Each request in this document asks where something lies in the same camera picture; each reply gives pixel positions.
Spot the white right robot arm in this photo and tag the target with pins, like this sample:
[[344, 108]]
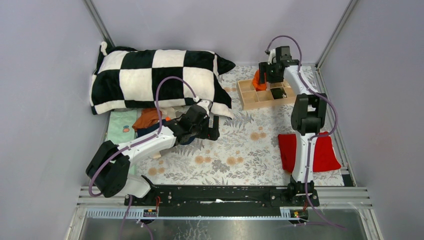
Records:
[[308, 113]]

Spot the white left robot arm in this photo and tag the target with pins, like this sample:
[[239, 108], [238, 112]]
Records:
[[109, 169]]

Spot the wooden compartment organizer box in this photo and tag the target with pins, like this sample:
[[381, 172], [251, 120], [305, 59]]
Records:
[[251, 99]]

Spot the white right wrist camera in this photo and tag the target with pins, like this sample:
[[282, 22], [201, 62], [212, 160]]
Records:
[[271, 56]]

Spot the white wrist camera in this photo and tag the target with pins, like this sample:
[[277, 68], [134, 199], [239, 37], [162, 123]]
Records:
[[271, 56], [205, 104]]

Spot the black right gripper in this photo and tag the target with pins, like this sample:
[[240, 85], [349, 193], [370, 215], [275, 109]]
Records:
[[264, 67]]

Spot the cream beige garment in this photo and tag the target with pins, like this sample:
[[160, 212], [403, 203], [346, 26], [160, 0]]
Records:
[[171, 112]]

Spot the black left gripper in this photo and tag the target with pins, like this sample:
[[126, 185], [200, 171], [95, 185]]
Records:
[[211, 134]]

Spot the orange underwear white trim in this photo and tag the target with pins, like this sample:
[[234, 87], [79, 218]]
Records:
[[256, 82]]

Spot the mint green printed cloth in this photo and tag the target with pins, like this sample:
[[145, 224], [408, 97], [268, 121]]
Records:
[[120, 124]]

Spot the navy underwear orange trim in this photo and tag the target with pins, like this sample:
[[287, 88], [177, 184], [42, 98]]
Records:
[[143, 131]]

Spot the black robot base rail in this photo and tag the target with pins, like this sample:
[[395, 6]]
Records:
[[229, 197]]

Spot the rolled dark green garment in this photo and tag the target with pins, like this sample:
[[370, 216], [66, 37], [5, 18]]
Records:
[[278, 93]]

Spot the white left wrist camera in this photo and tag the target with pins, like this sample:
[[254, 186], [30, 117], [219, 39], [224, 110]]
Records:
[[205, 104]]

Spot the perforated metal cable tray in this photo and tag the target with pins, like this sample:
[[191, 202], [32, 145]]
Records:
[[216, 213]]

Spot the black white checkered pillow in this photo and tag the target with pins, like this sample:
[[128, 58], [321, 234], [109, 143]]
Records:
[[127, 78]]

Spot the red folded cloth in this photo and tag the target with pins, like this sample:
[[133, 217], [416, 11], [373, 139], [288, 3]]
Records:
[[324, 155]]

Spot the rust brown garment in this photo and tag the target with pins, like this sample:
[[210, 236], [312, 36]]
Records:
[[148, 117]]

